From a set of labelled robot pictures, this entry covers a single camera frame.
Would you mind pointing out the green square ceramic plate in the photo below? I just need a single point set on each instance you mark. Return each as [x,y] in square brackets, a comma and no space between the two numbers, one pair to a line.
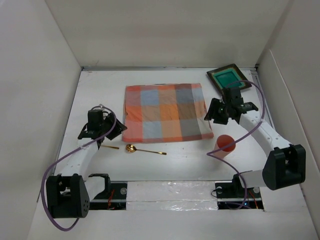
[228,76]

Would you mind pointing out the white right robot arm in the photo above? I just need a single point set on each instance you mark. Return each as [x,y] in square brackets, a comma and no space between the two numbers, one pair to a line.
[285,162]

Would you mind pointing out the gold spoon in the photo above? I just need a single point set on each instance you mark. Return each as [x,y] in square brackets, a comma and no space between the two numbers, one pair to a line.
[131,149]

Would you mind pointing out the coral plastic cup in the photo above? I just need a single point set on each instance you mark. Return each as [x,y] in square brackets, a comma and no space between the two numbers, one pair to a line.
[223,146]

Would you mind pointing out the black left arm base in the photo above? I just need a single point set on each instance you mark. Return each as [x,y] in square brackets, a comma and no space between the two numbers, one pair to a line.
[115,200]

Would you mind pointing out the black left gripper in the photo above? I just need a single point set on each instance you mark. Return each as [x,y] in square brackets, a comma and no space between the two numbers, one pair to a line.
[118,129]

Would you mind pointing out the orange grey checkered cloth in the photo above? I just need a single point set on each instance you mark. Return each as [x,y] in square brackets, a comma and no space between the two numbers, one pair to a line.
[164,113]

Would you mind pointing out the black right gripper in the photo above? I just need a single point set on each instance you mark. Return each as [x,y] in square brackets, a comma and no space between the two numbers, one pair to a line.
[212,113]

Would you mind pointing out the gold fork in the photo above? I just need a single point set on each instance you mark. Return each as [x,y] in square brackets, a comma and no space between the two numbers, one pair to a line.
[110,147]

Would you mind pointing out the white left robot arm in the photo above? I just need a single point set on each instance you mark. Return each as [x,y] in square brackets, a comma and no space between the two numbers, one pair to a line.
[70,192]

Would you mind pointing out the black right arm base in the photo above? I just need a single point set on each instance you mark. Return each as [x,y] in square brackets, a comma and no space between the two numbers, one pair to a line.
[230,195]

